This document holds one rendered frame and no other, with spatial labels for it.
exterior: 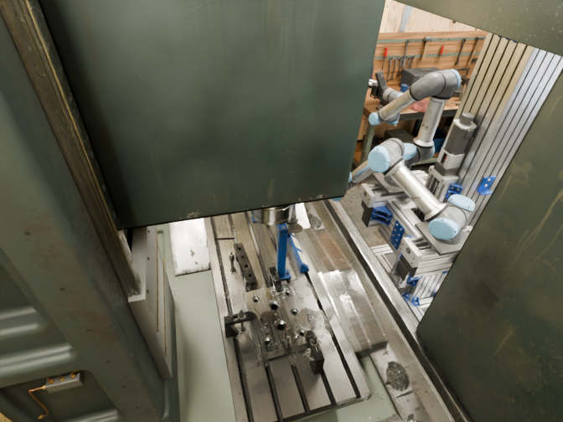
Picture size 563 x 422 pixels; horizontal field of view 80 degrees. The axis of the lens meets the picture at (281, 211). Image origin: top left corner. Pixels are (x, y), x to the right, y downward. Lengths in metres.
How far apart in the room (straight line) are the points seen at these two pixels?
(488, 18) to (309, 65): 0.62
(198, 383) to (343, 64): 1.44
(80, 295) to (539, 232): 1.15
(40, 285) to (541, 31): 1.27
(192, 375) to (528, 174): 1.52
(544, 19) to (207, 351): 1.73
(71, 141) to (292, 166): 0.51
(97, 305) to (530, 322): 1.17
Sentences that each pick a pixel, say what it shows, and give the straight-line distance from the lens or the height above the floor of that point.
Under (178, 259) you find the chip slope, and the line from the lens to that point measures 2.12.
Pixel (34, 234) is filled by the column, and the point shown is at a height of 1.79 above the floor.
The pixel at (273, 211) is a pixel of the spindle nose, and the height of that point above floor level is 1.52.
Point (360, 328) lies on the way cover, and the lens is 1.79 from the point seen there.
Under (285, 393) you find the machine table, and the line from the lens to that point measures 1.40.
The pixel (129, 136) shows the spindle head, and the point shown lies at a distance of 0.83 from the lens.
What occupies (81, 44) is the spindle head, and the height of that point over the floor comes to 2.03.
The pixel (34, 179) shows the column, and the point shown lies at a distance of 0.64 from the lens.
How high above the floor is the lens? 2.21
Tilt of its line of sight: 40 degrees down
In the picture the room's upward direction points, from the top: 3 degrees clockwise
